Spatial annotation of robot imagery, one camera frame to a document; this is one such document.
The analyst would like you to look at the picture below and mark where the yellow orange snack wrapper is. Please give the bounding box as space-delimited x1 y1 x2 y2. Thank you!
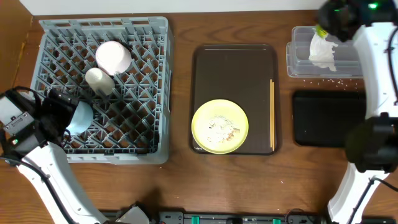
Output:
315 25 328 39

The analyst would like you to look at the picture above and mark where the light blue bowl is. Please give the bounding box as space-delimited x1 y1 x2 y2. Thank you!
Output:
67 101 94 135

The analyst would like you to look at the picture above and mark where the white napkin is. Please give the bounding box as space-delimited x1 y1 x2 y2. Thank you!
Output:
308 34 338 72

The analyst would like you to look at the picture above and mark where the white cup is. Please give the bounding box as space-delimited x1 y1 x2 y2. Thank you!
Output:
85 68 115 95

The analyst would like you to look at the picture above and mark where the pink bowl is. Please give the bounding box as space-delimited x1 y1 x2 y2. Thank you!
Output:
95 41 131 76

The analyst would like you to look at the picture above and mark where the yellow plate with rice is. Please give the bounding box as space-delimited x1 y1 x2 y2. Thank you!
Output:
191 99 249 154

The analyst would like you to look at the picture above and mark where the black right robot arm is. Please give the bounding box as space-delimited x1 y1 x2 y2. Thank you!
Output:
318 0 397 224

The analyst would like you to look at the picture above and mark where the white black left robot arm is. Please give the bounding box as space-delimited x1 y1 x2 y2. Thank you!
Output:
1 86 109 223

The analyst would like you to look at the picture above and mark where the grey dishwasher rack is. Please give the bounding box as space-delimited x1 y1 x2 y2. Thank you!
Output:
30 17 174 165

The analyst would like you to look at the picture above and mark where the clear plastic container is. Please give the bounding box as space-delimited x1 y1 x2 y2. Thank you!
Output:
286 26 363 79

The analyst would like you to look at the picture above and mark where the black plastic bin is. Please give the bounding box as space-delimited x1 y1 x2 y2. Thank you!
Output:
292 90 366 147

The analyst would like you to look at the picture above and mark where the dark brown serving tray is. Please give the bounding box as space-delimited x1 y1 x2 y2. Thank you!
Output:
190 44 281 156

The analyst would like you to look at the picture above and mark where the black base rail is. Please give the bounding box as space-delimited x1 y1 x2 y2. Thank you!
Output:
107 210 330 224

